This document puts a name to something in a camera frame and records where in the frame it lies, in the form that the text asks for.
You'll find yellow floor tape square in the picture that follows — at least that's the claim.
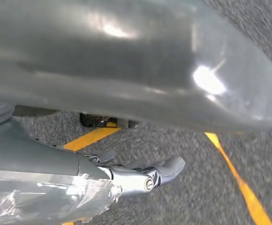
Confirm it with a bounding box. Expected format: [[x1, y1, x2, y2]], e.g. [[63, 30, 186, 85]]
[[62, 122, 272, 225]]

